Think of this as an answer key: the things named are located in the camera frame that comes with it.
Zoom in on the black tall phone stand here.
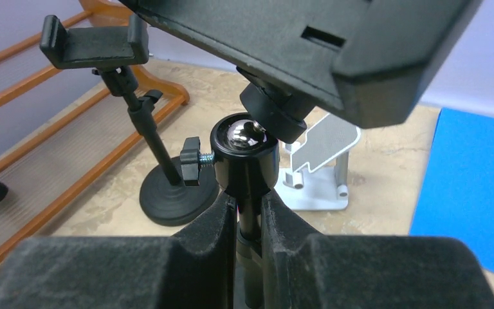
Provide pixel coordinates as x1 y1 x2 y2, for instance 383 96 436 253
124 1 480 308

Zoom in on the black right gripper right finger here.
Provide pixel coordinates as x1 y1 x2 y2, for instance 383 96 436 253
261 192 494 308

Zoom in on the orange wooden rack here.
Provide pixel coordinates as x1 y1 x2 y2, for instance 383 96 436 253
0 1 190 264

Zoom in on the black round-base phone stand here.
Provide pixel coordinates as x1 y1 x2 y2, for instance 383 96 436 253
39 15 219 227

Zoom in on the blue rectangular mat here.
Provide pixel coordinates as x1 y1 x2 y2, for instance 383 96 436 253
410 109 494 272

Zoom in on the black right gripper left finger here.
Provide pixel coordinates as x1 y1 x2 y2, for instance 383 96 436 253
0 194 237 308

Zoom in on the white folding phone stand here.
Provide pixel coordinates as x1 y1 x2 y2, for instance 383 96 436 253
275 114 361 211

